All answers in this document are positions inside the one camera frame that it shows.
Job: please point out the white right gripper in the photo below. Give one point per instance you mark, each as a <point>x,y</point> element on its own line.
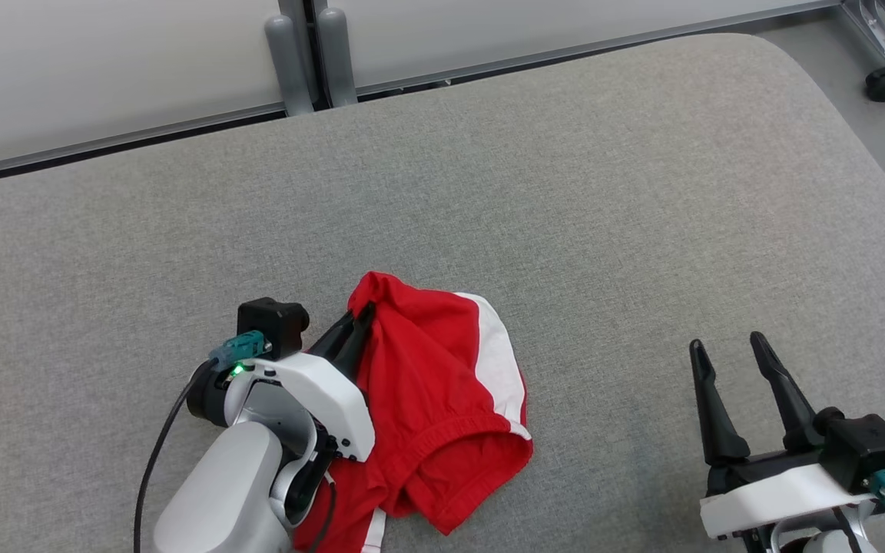
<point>780,495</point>

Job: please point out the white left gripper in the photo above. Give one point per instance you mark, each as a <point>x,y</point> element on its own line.
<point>327,399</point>

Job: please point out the red white bulls shorts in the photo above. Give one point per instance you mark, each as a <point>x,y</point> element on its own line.
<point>435,399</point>

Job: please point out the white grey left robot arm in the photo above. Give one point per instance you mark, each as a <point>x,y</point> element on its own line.
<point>220,491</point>

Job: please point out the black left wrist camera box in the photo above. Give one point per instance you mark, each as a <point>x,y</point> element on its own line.
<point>270,322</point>

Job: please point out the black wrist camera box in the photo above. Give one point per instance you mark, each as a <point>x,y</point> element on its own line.
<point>865,449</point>
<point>270,322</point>

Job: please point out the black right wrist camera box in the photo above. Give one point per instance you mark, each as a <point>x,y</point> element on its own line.
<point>865,449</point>

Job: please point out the grey round partition post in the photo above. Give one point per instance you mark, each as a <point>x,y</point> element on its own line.
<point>289,69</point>
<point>337,61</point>

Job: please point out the grey partition base rail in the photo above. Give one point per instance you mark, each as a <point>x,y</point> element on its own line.
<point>104,144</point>

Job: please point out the grey vertical partition frame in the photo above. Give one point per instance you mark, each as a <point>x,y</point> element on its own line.
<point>298,11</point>

